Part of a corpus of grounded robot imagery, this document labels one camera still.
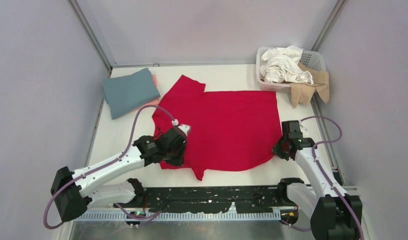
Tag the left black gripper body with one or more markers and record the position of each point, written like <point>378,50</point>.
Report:
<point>177,156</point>

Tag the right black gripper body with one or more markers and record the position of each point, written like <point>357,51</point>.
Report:
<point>280,149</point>

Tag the red t shirt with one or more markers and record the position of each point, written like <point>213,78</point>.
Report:
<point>230,130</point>

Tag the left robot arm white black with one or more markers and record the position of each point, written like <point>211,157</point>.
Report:
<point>75,191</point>

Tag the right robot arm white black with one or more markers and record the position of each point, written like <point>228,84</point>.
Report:
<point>334,213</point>

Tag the folded pink t shirt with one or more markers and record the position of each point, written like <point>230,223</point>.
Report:
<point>155,99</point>

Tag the beige t shirt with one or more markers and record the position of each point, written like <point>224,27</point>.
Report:
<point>302,93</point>

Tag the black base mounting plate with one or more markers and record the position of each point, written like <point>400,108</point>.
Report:
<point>210,200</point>

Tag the folded blue-grey t shirt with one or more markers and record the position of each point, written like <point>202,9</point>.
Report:
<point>126,93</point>

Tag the white t shirt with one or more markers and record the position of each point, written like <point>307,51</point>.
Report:
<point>280,65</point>

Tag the white plastic laundry basket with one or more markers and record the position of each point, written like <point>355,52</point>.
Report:
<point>311,59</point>

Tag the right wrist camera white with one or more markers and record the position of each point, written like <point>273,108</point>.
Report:
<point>304,129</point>

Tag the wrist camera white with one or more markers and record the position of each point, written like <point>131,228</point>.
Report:
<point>183,127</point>
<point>304,129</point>

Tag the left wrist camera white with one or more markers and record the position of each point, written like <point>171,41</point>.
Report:
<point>183,127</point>

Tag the aluminium frame rail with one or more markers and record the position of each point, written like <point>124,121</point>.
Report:
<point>140,212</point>

